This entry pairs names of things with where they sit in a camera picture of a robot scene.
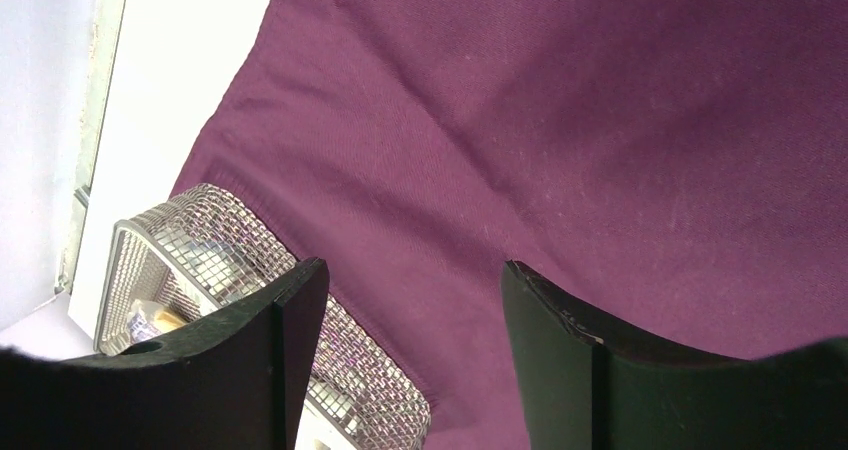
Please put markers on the wire mesh instrument tray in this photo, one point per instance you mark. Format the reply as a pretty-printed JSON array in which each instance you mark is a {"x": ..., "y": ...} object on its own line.
[{"x": 203, "y": 250}]

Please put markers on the aluminium frame rail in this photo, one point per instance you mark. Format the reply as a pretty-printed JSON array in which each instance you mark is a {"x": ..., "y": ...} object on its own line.
[{"x": 105, "y": 34}]

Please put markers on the purple cloth wrap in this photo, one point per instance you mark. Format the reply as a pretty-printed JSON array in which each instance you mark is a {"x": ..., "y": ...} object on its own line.
[{"x": 681, "y": 164}]

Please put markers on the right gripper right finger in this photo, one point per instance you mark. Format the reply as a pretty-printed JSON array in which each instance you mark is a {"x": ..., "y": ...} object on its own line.
[{"x": 590, "y": 380}]

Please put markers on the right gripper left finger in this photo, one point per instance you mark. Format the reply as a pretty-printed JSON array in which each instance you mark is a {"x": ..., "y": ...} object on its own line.
[{"x": 234, "y": 379}]

